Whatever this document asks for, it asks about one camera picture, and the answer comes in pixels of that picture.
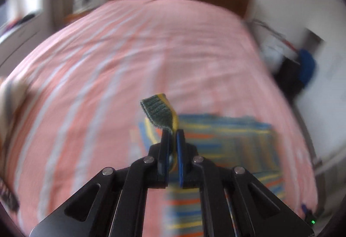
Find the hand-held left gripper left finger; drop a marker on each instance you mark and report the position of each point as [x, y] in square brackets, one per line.
[165, 150]

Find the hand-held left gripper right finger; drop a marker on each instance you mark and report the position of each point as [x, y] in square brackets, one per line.
[180, 156]

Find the striped knit shirt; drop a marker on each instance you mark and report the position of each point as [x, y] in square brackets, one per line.
[243, 139]

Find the metal clothes rack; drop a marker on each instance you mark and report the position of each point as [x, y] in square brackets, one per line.
[275, 34]

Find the pink striped bedspread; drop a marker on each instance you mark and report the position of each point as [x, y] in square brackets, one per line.
[135, 50]

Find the white plastic bag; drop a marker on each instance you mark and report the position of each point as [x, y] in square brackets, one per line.
[271, 56]

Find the black bag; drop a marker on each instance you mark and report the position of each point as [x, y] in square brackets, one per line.
[289, 74]

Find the blue jacket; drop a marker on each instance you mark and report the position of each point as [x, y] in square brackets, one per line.
[306, 66]

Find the wooden nightstand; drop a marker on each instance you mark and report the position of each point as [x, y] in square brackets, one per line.
[73, 17]

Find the striped cushion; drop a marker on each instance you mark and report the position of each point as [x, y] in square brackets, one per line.
[10, 101]

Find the black smartphone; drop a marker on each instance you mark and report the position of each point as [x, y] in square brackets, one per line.
[9, 196]

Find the white drawer unit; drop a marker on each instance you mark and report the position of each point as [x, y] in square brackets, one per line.
[24, 37]

